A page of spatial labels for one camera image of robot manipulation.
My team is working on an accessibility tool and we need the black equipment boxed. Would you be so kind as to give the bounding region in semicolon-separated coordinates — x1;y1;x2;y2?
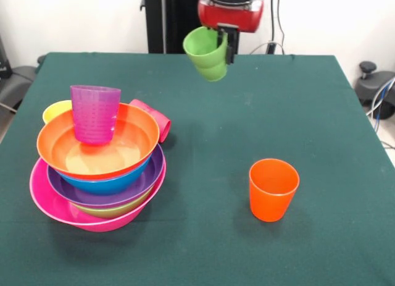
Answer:
0;35;40;114

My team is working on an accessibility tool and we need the purple bowl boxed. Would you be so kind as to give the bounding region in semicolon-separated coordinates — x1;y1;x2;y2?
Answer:
46;143;164;209

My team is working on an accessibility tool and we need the green bowl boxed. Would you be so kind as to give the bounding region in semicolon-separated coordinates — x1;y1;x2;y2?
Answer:
72;187;154;219

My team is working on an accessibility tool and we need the blue cable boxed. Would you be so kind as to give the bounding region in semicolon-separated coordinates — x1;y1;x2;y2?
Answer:
373;78;391;123

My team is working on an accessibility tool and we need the green cup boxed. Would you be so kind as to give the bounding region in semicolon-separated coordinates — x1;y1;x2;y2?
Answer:
182;26;228;68
196;62;228;82

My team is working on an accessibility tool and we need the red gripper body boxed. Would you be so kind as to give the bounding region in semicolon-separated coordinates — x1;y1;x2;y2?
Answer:
197;0;265;33

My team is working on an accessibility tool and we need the orange cup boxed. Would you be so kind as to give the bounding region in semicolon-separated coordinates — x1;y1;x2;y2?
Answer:
248;158;301;223

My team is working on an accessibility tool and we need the red cup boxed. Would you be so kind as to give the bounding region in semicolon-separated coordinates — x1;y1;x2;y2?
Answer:
128;99;172;144

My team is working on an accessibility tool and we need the grey cable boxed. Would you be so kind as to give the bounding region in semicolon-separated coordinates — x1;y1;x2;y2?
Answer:
366;77;395;117

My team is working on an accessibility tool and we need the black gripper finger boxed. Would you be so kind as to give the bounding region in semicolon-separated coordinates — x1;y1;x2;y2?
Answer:
215;28;228;49
226;28;241;65

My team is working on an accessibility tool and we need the black cable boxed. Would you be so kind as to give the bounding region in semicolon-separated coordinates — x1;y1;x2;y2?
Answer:
270;0;276;44
276;0;286;55

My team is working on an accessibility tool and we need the blue bowl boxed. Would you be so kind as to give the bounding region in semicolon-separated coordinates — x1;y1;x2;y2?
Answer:
57;158;152;196

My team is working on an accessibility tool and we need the pink bowl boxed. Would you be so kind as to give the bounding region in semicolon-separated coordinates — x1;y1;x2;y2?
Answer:
29;156;167;232

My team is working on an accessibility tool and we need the purple cup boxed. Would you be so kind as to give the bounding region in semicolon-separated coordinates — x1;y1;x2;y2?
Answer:
69;85;122;146

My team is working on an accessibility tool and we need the dark green tablecloth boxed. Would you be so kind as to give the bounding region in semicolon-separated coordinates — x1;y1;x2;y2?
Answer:
0;52;395;286

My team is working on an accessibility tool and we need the yellow cup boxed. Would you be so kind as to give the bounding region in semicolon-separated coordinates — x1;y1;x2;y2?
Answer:
42;99;73;125

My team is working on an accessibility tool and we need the orange bowl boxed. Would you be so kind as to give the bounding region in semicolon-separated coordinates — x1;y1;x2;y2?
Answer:
36;102;160;180

